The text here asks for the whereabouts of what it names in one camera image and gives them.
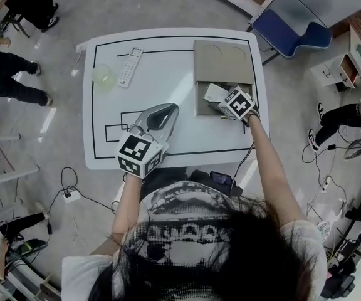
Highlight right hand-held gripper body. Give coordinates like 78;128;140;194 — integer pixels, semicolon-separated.
207;85;257;121

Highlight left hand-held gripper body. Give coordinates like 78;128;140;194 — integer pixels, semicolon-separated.
116;102;181;180

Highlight small white package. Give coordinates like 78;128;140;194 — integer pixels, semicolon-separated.
203;83;229;103

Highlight cardboard container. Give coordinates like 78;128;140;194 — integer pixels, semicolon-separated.
192;39;257;117

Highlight person's right forearm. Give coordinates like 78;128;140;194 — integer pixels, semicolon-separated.
247;113;307;231

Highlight person's left forearm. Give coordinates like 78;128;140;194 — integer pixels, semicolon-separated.
88;171;144;256

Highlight person's dark trousers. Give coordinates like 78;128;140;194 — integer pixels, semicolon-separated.
141;167;212;198

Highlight white remote control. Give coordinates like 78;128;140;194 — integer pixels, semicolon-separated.
117;46;144;88

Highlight clear green plastic bowl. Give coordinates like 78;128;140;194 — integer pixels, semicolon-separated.
92;63;118;94

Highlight black phone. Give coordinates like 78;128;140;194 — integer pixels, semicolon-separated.
209;171;233;186

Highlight blue chair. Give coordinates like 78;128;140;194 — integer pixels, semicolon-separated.
251;9;333;60

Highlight person's patterned shirt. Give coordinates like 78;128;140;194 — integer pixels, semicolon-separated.
61;180;328;301

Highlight white power strip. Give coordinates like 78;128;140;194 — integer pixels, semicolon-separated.
61;190;81;204
320;175;332;194

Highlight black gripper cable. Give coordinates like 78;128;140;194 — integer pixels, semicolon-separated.
229;120;256;198

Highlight black floor cable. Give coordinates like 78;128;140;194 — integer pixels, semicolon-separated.
46;166;119;216

